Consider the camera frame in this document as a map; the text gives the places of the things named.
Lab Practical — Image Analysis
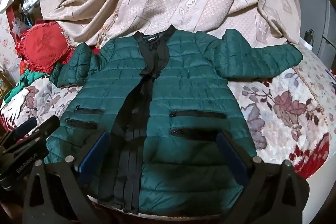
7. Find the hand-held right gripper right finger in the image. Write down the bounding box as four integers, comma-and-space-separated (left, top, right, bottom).
217, 131, 310, 224

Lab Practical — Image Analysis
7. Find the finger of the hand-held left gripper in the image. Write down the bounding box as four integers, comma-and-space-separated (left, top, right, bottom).
12, 117, 38, 138
25, 115, 60, 143

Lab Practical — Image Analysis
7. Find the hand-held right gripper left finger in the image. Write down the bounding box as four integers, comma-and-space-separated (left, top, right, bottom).
22, 131, 112, 224

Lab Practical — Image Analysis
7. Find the green puffer jacket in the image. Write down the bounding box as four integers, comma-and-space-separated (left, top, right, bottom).
43, 25, 303, 215

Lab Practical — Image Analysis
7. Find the green cloth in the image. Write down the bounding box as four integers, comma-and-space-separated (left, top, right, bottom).
4, 69, 50, 106

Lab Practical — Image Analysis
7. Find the floral red and white blanket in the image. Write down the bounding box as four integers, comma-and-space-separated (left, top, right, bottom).
0, 43, 336, 180

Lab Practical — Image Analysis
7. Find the red ruffled cushion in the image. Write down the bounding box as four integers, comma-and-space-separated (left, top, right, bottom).
16, 21, 75, 73

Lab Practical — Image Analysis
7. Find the grey cabinet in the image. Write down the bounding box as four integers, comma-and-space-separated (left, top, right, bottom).
295, 0, 336, 56

